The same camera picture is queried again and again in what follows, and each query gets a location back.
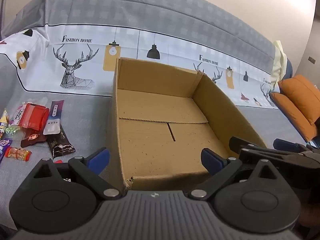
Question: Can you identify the white purple snack packet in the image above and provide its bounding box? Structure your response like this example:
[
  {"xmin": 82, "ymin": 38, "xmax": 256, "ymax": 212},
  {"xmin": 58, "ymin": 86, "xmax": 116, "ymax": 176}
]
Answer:
[{"xmin": 43, "ymin": 100, "xmax": 65, "ymax": 135}]

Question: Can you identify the dark brown chocolate bar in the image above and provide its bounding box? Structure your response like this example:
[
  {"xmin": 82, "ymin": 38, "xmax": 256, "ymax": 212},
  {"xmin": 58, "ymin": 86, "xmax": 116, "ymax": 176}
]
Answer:
[{"xmin": 47, "ymin": 124, "xmax": 76, "ymax": 158}]

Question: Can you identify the orange pillow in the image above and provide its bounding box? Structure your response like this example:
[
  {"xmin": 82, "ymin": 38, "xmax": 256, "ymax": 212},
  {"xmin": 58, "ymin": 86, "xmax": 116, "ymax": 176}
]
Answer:
[
  {"xmin": 269, "ymin": 92, "xmax": 320, "ymax": 142},
  {"xmin": 278, "ymin": 74, "xmax": 320, "ymax": 126}
]

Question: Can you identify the glossy red snack bag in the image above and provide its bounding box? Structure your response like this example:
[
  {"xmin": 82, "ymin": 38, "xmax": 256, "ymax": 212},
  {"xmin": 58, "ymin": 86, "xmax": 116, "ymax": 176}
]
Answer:
[{"xmin": 20, "ymin": 127, "xmax": 47, "ymax": 148}]

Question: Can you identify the yellow snack packet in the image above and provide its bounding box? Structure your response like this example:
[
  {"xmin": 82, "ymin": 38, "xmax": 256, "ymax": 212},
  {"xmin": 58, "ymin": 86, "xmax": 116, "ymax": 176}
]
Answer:
[{"xmin": 0, "ymin": 108, "xmax": 11, "ymax": 132}]

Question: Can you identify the cardboard box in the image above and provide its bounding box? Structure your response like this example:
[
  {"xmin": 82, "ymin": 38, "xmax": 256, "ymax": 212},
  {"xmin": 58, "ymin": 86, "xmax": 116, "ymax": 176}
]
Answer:
[{"xmin": 109, "ymin": 57, "xmax": 268, "ymax": 193}]

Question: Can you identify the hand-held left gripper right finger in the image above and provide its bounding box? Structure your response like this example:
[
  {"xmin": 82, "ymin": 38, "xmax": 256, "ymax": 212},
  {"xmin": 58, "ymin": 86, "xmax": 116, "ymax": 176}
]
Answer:
[{"xmin": 188, "ymin": 148, "xmax": 290, "ymax": 200}]

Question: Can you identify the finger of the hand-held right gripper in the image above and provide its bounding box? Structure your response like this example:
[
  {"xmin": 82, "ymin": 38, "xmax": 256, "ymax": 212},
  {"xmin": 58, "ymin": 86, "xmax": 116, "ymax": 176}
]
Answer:
[
  {"xmin": 273, "ymin": 139, "xmax": 320, "ymax": 155},
  {"xmin": 229, "ymin": 136, "xmax": 320, "ymax": 170}
]

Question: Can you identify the cream pillow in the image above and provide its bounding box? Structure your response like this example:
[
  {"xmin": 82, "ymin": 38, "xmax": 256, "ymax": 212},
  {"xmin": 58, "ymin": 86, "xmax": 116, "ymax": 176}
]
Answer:
[{"xmin": 271, "ymin": 40, "xmax": 288, "ymax": 83}]

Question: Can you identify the red snack packet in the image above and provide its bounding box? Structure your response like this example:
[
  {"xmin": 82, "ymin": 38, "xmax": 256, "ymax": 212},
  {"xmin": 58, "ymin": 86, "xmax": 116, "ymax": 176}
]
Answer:
[{"xmin": 19, "ymin": 103, "xmax": 50, "ymax": 131}]

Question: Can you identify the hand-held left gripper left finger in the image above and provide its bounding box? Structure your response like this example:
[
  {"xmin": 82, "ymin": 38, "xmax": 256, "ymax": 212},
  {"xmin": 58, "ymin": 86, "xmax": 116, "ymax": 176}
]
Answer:
[{"xmin": 32, "ymin": 147, "xmax": 120, "ymax": 201}]

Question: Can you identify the small orange red packet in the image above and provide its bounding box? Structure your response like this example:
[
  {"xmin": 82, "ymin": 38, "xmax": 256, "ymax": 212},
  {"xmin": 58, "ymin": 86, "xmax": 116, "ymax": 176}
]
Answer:
[{"xmin": 4, "ymin": 147, "xmax": 32, "ymax": 161}]

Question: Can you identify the pink white snack packet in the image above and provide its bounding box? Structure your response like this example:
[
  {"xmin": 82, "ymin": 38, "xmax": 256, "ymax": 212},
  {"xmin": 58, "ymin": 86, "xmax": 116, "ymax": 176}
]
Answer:
[{"xmin": 9, "ymin": 102, "xmax": 27, "ymax": 126}]

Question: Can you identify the blue pillow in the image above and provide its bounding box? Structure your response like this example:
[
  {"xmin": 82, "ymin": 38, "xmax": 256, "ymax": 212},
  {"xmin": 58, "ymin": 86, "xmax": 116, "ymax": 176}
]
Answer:
[{"xmin": 282, "ymin": 58, "xmax": 293, "ymax": 80}]

